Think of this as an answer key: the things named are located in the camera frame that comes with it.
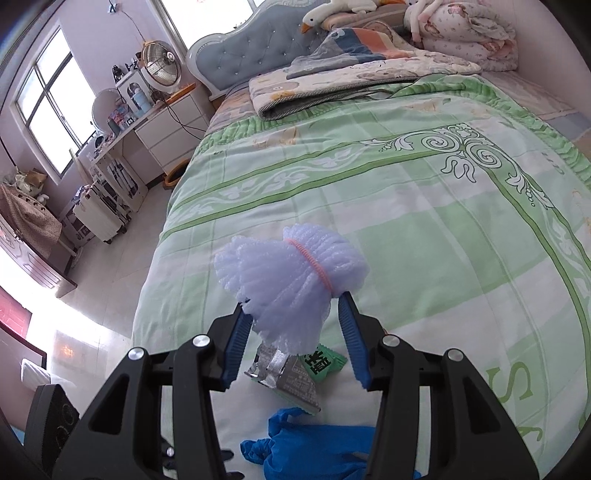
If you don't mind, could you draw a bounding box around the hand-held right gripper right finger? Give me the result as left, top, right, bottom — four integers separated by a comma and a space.
337, 291, 540, 480

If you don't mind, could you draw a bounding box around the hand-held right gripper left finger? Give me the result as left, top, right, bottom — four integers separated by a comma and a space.
52, 302, 254, 480

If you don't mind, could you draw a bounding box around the green snack wrapper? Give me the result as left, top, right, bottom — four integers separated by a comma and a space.
299, 344, 348, 384

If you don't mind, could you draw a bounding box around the silver foil packet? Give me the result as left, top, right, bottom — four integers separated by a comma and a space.
245, 344, 322, 414

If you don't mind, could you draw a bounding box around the blue rubber glove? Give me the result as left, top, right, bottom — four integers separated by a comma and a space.
240, 407, 422, 480

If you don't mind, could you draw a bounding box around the green floral bed cover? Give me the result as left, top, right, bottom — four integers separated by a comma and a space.
131, 76, 591, 480

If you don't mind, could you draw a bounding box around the white suitcase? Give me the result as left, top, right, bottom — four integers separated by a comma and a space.
72, 181, 130, 244

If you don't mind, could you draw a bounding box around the black perforated box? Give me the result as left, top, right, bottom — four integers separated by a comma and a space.
25, 383, 82, 463

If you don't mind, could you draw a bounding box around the pink wooden cabinet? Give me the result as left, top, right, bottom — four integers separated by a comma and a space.
0, 228, 77, 297

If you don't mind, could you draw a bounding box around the white drawer nightstand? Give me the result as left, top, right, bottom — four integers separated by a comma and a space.
134, 82, 211, 176

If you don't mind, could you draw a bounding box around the brown spotted cloth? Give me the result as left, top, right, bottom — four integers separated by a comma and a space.
0, 182, 64, 260

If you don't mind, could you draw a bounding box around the blue tumbler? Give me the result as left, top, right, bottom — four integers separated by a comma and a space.
131, 85, 153, 115

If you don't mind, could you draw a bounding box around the brown cardboard box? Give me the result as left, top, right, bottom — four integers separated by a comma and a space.
16, 168, 48, 191

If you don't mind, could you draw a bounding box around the folded cream cartoon quilt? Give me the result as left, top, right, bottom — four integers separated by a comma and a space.
248, 44, 482, 122

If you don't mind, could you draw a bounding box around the round white mirror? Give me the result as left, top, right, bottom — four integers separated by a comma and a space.
91, 88, 123, 136

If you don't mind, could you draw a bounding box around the white storage case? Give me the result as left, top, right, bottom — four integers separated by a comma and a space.
115, 69, 151, 119

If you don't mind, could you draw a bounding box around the blue tufted bed headboard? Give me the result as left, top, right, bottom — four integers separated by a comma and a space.
185, 0, 324, 100

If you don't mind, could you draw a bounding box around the round electric fan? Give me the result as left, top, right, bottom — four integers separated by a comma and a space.
140, 41, 182, 91

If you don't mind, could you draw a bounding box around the folded grey orange blanket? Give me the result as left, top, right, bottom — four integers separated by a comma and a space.
284, 27, 416, 79

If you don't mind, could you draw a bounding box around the pastel patchwork bed sheet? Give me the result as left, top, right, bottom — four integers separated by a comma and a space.
210, 69, 591, 151

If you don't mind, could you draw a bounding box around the striped pillow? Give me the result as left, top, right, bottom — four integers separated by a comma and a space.
321, 7, 411, 31

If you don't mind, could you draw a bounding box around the bedroom window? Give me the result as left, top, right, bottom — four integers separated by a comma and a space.
154, 0, 266, 43

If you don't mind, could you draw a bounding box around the rolled pink printed quilt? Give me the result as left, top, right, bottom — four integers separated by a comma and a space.
405, 0, 518, 73

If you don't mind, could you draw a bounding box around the white goose plush toy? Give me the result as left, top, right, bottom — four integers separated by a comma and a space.
301, 0, 408, 34

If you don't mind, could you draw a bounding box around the white rabbit plush toy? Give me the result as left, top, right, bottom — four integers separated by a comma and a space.
404, 0, 439, 29

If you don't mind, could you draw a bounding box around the black power cable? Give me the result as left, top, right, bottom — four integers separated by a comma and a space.
164, 98, 205, 140

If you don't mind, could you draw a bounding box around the side wall window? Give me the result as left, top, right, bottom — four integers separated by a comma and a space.
14, 25, 91, 177

